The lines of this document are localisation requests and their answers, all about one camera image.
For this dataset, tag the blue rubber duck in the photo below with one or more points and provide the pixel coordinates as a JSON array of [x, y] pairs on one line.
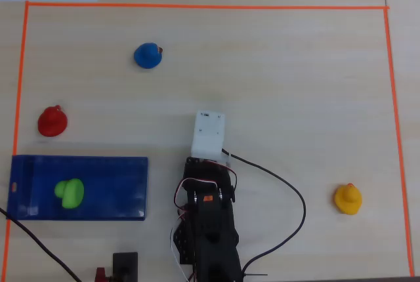
[[147, 55]]

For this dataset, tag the orange tape strip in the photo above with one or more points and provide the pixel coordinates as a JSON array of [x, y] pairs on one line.
[[210, 7], [397, 131], [19, 98]]

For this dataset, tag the red rubber duck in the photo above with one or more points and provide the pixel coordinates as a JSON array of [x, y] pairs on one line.
[[52, 122]]

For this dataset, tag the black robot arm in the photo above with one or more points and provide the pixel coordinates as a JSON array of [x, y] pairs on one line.
[[213, 236]]

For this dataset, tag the white camera box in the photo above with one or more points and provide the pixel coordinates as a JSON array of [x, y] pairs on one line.
[[209, 132]]

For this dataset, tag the yellow rubber duck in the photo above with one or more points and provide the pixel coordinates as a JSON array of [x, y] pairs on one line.
[[348, 199]]

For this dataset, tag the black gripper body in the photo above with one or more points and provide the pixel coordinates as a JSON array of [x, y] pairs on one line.
[[194, 163]]

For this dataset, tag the small black red device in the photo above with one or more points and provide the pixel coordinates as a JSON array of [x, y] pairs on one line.
[[124, 265]]

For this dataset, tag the red clamp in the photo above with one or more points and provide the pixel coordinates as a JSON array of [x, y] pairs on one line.
[[101, 275]]

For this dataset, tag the blue plastic box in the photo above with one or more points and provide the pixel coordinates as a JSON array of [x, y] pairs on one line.
[[111, 187]]

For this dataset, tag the green rubber duck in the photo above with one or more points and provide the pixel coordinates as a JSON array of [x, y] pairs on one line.
[[70, 193]]

